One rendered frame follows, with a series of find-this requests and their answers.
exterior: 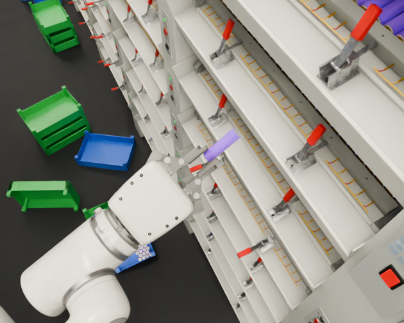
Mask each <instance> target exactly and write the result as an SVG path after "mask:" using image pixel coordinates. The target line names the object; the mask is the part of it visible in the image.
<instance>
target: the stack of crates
mask: <svg viewBox="0 0 404 323"><path fill-rule="evenodd" d="M62 89H63V90H61V91H59V92H57V93H56V94H54V95H52V96H50V97H48V98H46V99H44V100H42V101H40V102H38V103H37V104H34V105H33V106H30V107H29V108H26V109H25V110H23V111H21V109H18V110H17V112H18V113H19V115H20V116H21V118H22V119H23V121H24V123H25V124H26V125H27V127H28V129H29V130H30V131H31V133H32V135H33V136H34V137H35V139H36V140H37V142H38V143H39V144H40V146H41V148H43V150H44V152H45V153H46V154H47V156H49V155H50V154H53V153H54V152H56V151H58V150H59V149H61V148H63V147H65V146H66V145H68V144H70V143H71V142H73V141H75V140H77V139H79V138H80V137H82V136H83V135H85V134H84V132H85V130H86V131H88V132H91V131H92V130H91V128H90V125H89V123H88V120H87V118H86V116H85V113H84V111H83V108H82V106H81V104H80V103H79V104H78V102H77V101H76V100H75V98H73V96H72V95H71V94H70V93H69V92H68V90H67V89H66V87H65V86H62Z"/></svg>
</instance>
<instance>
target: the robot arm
mask: <svg viewBox="0 0 404 323"><path fill-rule="evenodd" d="M206 150H208V146H207V145H205V146H204V147H203V148H201V147H200V146H199V145H198V146H197V147H196V148H194V149H193V150H192V151H191V152H190V153H189V154H187V155H186V156H185V157H183V158H177V157H170V156H166V155H165V154H163V153H161V152H159V151H157V150H153V151H152V153H151V155H150V157H149V158H148V160H147V162H146V164H145V166H143V167H142V168H141V169H140V170H139V171H138V172H136V173H135V174H134V175H133V176H132V177H131V178H130V179H129V180H127V182H125V184H123V186H122V187H120V189H118V191H116V193H114V195H113V196H112V197H111V199H110V200H109V201H108V205H109V207H108V209H107V210H105V209H104V210H103V209H102V208H101V207H99V208H97V209H96V210H95V211H94V214H95V215H94V217H91V218H89V219H88V220H86V221H85V222H84V223H83V224H82V225H81V226H79V227H78V228H77V229H75V230H74V231H73V232H72V233H71V234H70V235H68V236H67V237H65V238H64V239H63V240H62V241H61V242H60V243H58V244H57V245H56V246H54V247H53V248H52V249H51V250H50V251H48V252H47V253H46V254H45V255H43V256H42V257H41V258H40V259H39V260H37V261H36V262H35V263H34V264H32V265H31V266H30V267H29V268H27V269H26V270H25V271H24V272H23V273H22V276H21V287H22V291H23V292H24V295H25V296H26V298H27V300H28V301H29V302H30V303H31V305H32V306H33V307H34V308H36V309H37V310H38V311H39V312H41V313H43V314H44V315H47V316H50V317H56V316H59V315H60V314H61V313H63V312H64V311H65V310H66V309H68V312H69V314H70V317H69V319H68V321H67V322H66V323H125V322H126V321H127V319H128V317H129V315H130V303H129V300H128V298H127V296H126V294H125V293H124V290H123V289H122V287H121V285H120V284H119V282H118V280H117V278H116V277H115V270H116V268H117V267H118V266H119V265H120V264H121V263H123V262H124V261H125V260H126V259H128V258H129V257H130V256H131V255H132V254H133V253H135V252H136V251H137V250H138V249H139V247H138V245H143V246H145V245H147V244H149V243H151V242H152V241H154V240H156V239H157V238H159V237H161V236H162V235H164V234H165V233H166V232H168V231H169V230H171V229H172V228H173V227H175V226H176V225H177V224H179V223H180V222H181V221H183V220H184V219H185V218H186V217H189V216H191V215H195V214H198V213H201V212H203V211H204V210H205V208H204V206H203V202H202V199H201V196H200V195H201V183H202V180H204V179H205V178H206V177H207V176H208V175H210V174H211V173H212V172H213V171H214V170H215V169H217V166H216V165H215V164H216V163H217V162H218V161H219V160H218V158H214V159H213V160H212V161H211V162H210V163H208V164H207V165H206V166H204V167H203V168H202V169H201V170H200V171H199V172H197V173H196V174H197V175H196V176H194V180H192V181H191V182H190V183H189V184H188V185H187V186H185V187H184V188H183V189H182V188H181V187H180V186H179V184H177V182H176V181H175V180H174V179H173V177H172V176H171V175H172V174H174V173H175V172H176V171H177V170H178V169H180V168H181V167H182V166H186V165H188V164H191V163H192V162H193V161H194V160H195V159H197V158H198V157H199V156H201V155H202V154H203V153H204V152H205V151H206ZM157 161H161V162H163V163H165V164H166V165H170V166H169V167H168V168H166V169H165V168H164V167H163V166H162V165H161V164H159V163H158V162H157ZM191 192H192V197H193V200H194V205H193V204H192V202H191V200H190V199H189V197H188V195H189V194H190V193H191ZM0 323H15V322H14V321H13V320H12V318H11V317H10V316H9V315H8V314H7V312H5V311H4V309H3V308H2V307H1V306H0Z"/></svg>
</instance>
